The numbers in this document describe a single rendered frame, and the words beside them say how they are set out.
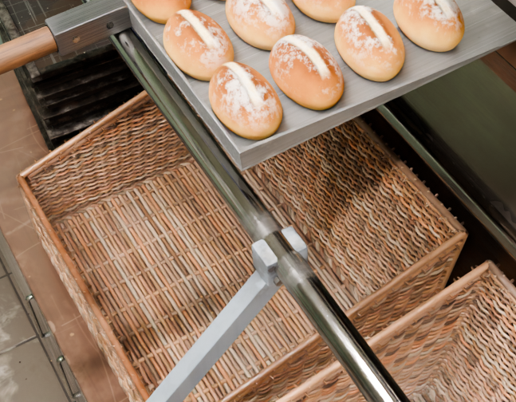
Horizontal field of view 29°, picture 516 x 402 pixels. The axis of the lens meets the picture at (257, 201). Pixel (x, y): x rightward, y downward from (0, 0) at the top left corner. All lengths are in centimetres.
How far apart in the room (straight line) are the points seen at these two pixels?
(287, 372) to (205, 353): 37
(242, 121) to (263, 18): 14
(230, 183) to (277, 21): 20
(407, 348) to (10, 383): 115
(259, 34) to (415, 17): 17
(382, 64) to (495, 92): 24
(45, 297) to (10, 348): 68
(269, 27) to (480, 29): 23
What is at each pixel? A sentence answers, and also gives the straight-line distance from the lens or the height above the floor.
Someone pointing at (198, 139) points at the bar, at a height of 117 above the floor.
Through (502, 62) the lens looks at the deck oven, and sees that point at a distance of 118.
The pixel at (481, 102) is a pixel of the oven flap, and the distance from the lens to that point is 127.
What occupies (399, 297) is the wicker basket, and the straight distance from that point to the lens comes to 139.
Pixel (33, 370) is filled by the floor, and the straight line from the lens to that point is 231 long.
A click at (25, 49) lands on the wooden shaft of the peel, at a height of 120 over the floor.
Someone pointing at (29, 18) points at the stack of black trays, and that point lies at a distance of 182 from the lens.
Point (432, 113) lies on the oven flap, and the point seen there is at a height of 98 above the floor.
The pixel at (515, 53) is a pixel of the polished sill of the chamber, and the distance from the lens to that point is 116.
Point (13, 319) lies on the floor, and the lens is 240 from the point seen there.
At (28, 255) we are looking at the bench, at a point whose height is 58.
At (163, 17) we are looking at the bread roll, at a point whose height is 119.
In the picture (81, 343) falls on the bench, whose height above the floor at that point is 58.
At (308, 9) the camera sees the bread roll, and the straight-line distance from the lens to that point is 113.
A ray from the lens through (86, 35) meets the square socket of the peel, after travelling 115.
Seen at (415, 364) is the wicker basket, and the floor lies 68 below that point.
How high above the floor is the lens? 192
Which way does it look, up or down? 50 degrees down
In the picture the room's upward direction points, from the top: 4 degrees counter-clockwise
